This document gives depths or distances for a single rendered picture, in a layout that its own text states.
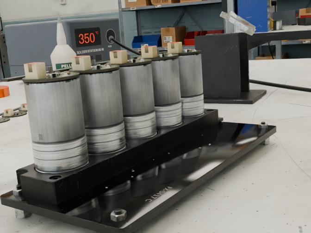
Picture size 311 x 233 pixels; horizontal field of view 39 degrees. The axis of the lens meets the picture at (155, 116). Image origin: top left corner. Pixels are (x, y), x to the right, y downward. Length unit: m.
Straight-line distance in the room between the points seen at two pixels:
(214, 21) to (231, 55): 4.53
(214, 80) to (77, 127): 0.26
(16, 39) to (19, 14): 5.56
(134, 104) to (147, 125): 0.01
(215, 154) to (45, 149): 0.09
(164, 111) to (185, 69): 0.04
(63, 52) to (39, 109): 0.39
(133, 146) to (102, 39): 0.47
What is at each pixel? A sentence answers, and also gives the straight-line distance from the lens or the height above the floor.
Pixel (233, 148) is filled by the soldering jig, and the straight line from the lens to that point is 0.24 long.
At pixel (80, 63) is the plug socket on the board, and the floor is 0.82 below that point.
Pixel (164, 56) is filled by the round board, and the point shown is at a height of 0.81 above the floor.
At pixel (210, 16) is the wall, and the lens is 4.96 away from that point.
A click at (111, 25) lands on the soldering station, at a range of 0.70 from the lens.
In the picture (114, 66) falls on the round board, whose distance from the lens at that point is 0.21.
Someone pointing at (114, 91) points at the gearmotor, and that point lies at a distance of 0.21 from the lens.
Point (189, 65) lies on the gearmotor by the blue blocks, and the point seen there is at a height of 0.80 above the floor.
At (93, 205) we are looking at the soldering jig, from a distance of 0.18.
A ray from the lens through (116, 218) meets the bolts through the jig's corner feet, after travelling 0.17.
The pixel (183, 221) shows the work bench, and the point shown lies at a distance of 0.19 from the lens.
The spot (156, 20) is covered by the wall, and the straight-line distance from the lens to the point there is 5.19.
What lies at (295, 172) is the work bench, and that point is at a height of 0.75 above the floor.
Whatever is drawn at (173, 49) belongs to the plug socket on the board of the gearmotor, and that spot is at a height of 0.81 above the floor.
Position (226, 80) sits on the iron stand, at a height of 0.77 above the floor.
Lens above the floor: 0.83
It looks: 12 degrees down
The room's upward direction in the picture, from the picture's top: 4 degrees counter-clockwise
